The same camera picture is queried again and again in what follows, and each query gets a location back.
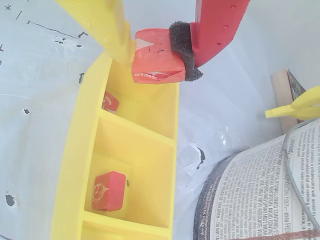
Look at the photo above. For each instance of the red-orange Starburst candy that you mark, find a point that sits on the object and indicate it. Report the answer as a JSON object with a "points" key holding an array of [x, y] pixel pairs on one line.
{"points": [[157, 62], [107, 195], [110, 101]]}

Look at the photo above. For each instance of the white plastic table cover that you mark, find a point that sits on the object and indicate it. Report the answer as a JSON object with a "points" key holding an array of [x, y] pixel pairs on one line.
{"points": [[225, 75]]}

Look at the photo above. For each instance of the paint can with printed label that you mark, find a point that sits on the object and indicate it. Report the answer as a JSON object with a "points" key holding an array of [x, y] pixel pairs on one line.
{"points": [[262, 187]]}

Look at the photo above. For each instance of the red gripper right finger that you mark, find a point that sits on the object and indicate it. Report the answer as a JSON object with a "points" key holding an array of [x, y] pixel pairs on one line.
{"points": [[217, 25]]}

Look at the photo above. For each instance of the beige wooden stick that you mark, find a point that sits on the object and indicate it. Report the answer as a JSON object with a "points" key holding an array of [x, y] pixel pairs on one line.
{"points": [[282, 100]]}

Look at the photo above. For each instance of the dark brown flat object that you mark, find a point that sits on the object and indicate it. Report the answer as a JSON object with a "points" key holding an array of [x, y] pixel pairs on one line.
{"points": [[296, 83]]}

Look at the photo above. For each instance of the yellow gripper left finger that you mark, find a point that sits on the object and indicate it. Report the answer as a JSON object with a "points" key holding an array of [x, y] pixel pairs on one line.
{"points": [[100, 22]]}

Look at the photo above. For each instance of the yellow three-compartment box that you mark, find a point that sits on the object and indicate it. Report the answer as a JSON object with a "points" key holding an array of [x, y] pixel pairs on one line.
{"points": [[72, 162]]}

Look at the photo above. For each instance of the yellow plastic clip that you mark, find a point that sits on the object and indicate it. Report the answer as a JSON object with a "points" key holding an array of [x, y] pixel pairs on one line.
{"points": [[305, 107]]}

